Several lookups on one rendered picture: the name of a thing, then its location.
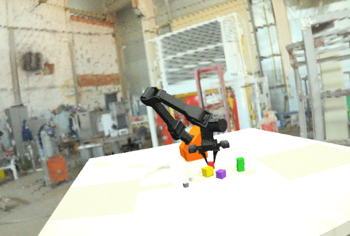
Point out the yellow block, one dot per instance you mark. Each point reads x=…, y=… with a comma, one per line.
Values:
x=207, y=171

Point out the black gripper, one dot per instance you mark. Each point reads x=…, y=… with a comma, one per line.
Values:
x=222, y=144

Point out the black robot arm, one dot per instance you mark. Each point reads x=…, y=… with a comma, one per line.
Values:
x=153, y=97

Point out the purple cube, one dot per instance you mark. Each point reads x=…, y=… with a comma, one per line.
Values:
x=220, y=174

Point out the green block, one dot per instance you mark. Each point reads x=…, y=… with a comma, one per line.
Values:
x=240, y=168
x=240, y=161

